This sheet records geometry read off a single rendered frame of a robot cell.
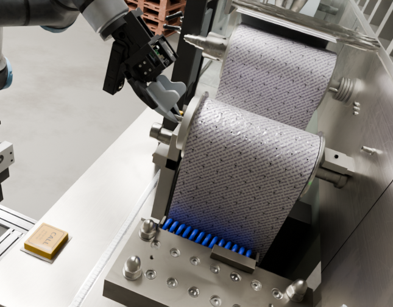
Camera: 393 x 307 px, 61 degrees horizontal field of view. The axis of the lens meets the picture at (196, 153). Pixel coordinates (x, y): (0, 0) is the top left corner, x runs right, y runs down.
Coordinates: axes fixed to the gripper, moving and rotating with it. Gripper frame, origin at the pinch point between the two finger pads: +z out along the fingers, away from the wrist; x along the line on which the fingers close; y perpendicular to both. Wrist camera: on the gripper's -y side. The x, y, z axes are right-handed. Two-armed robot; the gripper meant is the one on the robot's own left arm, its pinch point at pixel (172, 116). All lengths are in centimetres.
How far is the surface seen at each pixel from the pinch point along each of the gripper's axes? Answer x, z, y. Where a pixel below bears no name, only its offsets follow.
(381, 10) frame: 50, 14, 43
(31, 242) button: -16.8, 5.1, -39.8
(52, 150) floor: 108, -1, -165
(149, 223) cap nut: -11.8, 14.4, -12.6
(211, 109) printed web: -0.5, 2.7, 8.4
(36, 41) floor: 259, -97, -245
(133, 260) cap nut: -21.2, 15.0, -12.0
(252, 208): -4.6, 23.9, 5.2
